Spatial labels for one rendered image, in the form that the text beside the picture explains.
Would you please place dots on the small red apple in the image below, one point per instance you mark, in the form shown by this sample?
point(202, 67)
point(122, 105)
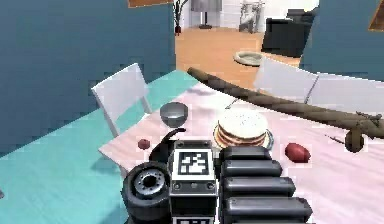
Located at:
point(143, 144)

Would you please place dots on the round grey floor cushion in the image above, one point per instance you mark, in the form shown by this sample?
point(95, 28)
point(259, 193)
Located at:
point(248, 58)

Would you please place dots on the dark red potato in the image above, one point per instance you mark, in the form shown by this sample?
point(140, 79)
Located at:
point(297, 152)

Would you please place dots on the brown framed wall picture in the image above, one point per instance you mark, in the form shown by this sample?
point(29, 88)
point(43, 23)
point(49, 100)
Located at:
point(377, 18)
point(148, 2)

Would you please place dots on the pale pink dining table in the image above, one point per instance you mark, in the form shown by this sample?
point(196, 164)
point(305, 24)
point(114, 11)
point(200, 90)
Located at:
point(333, 180)

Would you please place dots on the black armchair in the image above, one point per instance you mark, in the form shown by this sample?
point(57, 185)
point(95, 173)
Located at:
point(286, 35)

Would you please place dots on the house plant in red pot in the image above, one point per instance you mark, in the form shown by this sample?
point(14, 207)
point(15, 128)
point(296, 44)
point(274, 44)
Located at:
point(178, 16)

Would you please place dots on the white dining chair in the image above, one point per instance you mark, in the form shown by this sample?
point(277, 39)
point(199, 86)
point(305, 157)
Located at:
point(350, 95)
point(283, 81)
point(121, 93)

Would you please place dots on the brown fishing rod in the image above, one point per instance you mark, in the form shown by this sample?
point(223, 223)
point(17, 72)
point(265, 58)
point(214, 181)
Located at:
point(283, 105)

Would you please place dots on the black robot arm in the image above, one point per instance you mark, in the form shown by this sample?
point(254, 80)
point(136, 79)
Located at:
point(253, 186)

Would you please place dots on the grey metal bowl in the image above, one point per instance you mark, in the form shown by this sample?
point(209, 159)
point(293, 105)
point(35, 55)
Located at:
point(173, 113)

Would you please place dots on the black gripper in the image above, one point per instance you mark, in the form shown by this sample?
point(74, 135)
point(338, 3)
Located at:
point(148, 186)

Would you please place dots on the grey floor lamp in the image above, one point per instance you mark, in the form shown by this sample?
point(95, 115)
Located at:
point(205, 10)

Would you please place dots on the grey white chair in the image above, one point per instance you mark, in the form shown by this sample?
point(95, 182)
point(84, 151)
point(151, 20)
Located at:
point(250, 16)

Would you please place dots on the layered cake on plate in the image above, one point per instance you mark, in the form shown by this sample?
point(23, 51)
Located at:
point(242, 128)

